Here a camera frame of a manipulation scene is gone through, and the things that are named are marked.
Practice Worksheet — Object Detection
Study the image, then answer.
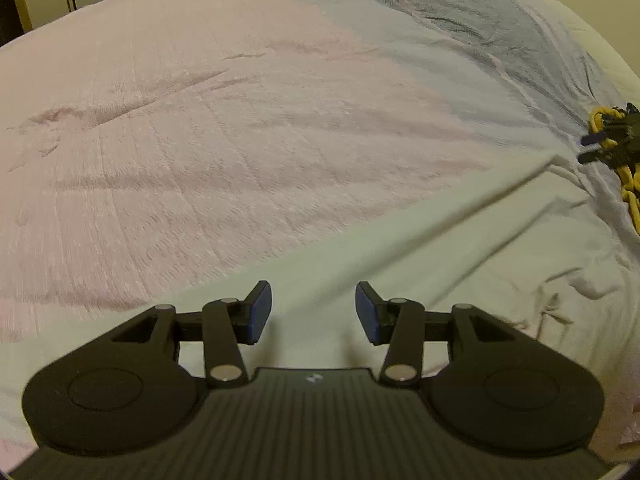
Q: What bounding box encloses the white garment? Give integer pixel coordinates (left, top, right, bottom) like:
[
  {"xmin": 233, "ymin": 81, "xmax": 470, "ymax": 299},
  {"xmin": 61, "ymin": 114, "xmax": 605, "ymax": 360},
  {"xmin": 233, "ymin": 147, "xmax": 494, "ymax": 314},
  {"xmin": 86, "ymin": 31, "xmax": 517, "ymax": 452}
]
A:
[{"xmin": 1, "ymin": 151, "xmax": 639, "ymax": 467}]

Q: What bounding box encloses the pink grey bed cover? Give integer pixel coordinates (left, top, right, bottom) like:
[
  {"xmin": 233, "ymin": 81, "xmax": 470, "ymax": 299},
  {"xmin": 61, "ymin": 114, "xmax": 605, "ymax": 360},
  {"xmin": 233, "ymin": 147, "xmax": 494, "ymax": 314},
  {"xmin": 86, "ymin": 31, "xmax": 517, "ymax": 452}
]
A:
[{"xmin": 1, "ymin": 0, "xmax": 639, "ymax": 344}]

